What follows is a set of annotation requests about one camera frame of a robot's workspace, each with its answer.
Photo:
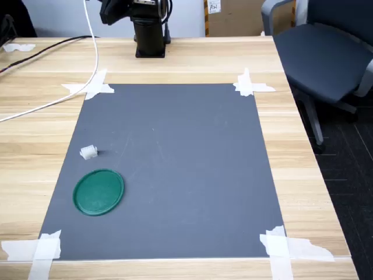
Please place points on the round green lid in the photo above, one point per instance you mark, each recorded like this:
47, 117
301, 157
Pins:
98, 193

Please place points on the white tape patch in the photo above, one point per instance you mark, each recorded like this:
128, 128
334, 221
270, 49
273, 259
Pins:
279, 248
43, 248
94, 87
247, 86

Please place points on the brown cardboard box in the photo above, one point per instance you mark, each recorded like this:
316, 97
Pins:
239, 20

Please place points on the small white plastic terminal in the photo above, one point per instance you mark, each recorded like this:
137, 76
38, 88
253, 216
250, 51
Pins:
88, 152

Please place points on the small white tape scrap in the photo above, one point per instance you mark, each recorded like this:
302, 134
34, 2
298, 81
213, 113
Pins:
17, 47

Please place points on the dark blue office chair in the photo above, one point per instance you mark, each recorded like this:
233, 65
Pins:
320, 58

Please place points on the black fabric object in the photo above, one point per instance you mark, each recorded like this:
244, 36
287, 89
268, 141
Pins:
14, 17

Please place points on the dark grey mat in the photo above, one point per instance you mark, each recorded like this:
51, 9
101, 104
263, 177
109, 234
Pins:
180, 175

